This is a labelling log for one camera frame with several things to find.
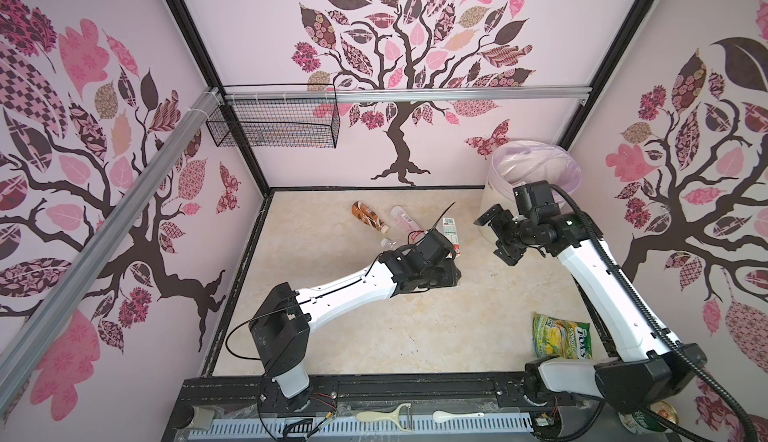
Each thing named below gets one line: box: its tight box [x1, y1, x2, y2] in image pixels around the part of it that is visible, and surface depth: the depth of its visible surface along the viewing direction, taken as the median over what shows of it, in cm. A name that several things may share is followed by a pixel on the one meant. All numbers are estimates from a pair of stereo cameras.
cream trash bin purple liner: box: [478, 141, 582, 221], surface depth 97 cm
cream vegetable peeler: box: [356, 403, 413, 432], surface depth 72 cm
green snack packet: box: [532, 312, 593, 360], surface depth 83 cm
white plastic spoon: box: [432, 410, 485, 423], surface depth 72 cm
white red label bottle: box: [442, 218, 461, 258], surface depth 81 cm
